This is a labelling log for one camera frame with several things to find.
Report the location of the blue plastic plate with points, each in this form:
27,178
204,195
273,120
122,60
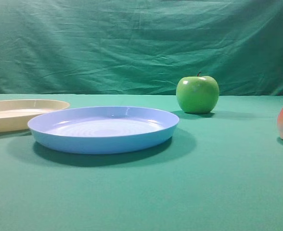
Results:
103,129

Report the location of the yellow plastic plate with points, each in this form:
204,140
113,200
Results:
15,114

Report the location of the green apple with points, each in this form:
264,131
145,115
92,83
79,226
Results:
197,94

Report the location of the green backdrop cloth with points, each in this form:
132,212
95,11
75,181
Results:
140,46

